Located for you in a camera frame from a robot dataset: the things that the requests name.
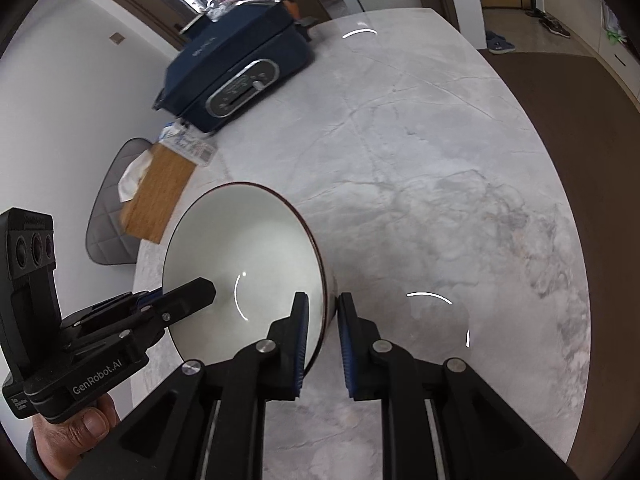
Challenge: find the person's left forearm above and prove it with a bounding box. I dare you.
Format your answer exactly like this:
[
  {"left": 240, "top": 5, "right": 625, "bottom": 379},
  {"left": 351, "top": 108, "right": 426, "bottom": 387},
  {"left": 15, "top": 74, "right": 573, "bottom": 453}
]
[{"left": 24, "top": 427, "right": 51, "bottom": 480}]

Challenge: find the grey quilted chair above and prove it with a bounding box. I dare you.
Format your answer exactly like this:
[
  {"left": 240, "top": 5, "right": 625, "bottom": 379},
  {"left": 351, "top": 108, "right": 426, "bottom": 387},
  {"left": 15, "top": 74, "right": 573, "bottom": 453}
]
[{"left": 85, "top": 137, "right": 151, "bottom": 266}]

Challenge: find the wooden box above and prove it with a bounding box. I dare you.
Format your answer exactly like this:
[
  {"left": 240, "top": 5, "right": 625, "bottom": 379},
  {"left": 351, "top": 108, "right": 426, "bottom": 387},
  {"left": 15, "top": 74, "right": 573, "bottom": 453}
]
[{"left": 120, "top": 142, "right": 197, "bottom": 245}]

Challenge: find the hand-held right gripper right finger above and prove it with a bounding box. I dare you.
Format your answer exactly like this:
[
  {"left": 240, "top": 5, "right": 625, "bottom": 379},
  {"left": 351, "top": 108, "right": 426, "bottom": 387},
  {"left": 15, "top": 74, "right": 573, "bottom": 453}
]
[{"left": 336, "top": 292, "right": 581, "bottom": 480}]

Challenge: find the blue slipper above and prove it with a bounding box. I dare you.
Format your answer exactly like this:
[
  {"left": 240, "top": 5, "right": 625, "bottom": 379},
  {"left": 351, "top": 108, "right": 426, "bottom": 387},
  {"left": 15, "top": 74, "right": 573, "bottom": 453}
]
[{"left": 486, "top": 30, "right": 517, "bottom": 55}]

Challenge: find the dark blue electric grill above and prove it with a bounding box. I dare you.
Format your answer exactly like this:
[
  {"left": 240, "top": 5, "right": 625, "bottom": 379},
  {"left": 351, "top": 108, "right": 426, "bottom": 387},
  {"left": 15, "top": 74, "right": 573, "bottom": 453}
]
[{"left": 151, "top": 0, "right": 317, "bottom": 133}]

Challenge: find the person's left hand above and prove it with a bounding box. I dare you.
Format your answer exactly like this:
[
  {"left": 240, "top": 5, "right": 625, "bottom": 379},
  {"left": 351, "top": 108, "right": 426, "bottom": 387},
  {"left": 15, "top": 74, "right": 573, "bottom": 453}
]
[{"left": 27, "top": 395, "right": 121, "bottom": 480}]

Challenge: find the white tissue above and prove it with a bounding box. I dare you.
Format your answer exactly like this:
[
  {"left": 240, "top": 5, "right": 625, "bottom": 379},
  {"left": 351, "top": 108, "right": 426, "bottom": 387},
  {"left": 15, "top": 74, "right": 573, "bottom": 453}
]
[{"left": 118, "top": 149, "right": 153, "bottom": 203}]

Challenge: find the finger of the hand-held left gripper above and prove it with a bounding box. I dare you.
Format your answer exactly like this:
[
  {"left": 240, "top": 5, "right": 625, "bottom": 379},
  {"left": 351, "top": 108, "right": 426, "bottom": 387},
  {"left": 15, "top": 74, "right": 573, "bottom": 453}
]
[
  {"left": 82, "top": 290, "right": 166, "bottom": 313},
  {"left": 127, "top": 280, "right": 217, "bottom": 333}
]

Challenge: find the white cabinet wall unit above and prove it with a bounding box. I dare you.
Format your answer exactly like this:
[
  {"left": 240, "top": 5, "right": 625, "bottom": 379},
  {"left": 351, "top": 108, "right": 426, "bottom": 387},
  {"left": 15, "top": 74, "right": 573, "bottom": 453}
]
[{"left": 595, "top": 2, "right": 640, "bottom": 103}]

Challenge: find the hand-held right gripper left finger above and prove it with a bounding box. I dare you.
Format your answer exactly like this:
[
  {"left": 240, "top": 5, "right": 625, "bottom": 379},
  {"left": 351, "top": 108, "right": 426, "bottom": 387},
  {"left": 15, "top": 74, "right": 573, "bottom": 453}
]
[{"left": 65, "top": 291, "right": 311, "bottom": 480}]

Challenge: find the dark sneaker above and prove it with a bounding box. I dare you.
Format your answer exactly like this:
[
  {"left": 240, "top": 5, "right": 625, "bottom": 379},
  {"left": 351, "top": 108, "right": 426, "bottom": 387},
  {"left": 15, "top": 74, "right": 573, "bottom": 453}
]
[{"left": 539, "top": 14, "right": 572, "bottom": 38}]

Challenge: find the white and blue carton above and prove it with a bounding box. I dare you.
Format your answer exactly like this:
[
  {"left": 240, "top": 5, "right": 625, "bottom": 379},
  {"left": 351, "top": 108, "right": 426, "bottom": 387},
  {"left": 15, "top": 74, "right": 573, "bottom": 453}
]
[{"left": 159, "top": 119, "right": 217, "bottom": 165}]

